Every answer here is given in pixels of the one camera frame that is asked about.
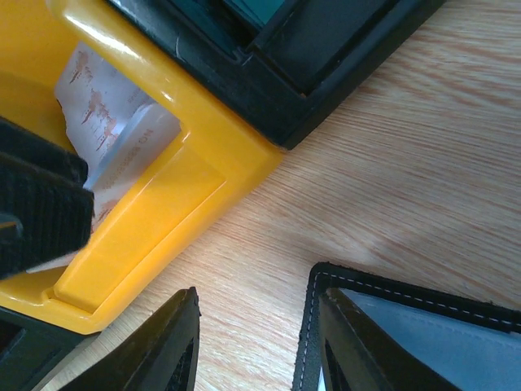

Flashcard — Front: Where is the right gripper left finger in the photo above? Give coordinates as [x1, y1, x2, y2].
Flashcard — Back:
[62, 287, 200, 391]

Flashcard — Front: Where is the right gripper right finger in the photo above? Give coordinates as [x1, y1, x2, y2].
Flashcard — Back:
[319, 288, 458, 390]

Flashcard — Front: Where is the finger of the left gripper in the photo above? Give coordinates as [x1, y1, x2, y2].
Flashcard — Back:
[1, 119, 94, 279]

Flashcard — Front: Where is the black leather card holder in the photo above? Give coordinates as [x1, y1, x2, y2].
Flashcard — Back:
[292, 262, 520, 390]

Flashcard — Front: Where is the white pink card stack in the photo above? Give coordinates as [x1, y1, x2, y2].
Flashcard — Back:
[26, 40, 182, 274]

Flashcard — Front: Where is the black bin with red cards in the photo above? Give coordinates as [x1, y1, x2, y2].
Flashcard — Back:
[1, 307, 98, 391]

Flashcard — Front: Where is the black bin with teal cards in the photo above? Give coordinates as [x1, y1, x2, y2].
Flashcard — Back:
[112, 1, 440, 150]

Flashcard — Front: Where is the teal card stack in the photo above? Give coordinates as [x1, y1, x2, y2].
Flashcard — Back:
[223, 0, 285, 29]

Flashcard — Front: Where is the yellow bin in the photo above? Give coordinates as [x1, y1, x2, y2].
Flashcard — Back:
[1, 1, 282, 335]

